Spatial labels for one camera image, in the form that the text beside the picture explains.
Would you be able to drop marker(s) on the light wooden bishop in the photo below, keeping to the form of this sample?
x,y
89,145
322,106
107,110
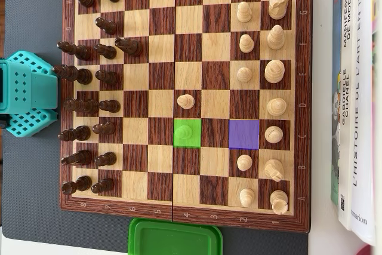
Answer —
x,y
273,134
276,37

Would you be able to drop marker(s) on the light wooden rook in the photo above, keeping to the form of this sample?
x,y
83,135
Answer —
x,y
279,202

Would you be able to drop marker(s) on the white art history book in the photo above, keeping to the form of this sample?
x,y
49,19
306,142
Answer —
x,y
361,117

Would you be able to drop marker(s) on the white Gabrielle Chanel book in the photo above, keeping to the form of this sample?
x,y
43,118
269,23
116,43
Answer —
x,y
346,58

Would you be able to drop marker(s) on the dark wooden bishop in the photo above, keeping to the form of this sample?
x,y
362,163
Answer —
x,y
74,50
74,134

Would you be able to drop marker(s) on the dark wooden queen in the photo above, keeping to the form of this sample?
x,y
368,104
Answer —
x,y
80,105

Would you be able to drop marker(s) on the light wooden king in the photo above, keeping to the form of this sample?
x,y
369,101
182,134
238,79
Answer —
x,y
274,70

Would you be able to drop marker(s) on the light wooden knight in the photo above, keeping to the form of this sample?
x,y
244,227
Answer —
x,y
278,5
274,170

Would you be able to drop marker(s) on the dark wooden king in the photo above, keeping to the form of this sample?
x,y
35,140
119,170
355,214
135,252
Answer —
x,y
73,73

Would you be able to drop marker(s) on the light wooden queen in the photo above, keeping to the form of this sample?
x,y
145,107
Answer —
x,y
277,106

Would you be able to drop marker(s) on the green plastic container lid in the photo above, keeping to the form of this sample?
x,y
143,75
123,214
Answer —
x,y
176,238

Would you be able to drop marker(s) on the pink object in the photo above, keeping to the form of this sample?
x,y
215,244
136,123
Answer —
x,y
368,251

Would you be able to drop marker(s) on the wooden chessboard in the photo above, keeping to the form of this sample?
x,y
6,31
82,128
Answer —
x,y
215,162

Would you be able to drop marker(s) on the light wooden pawn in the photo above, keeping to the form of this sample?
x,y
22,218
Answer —
x,y
186,101
244,11
244,162
244,74
247,197
246,43
184,132

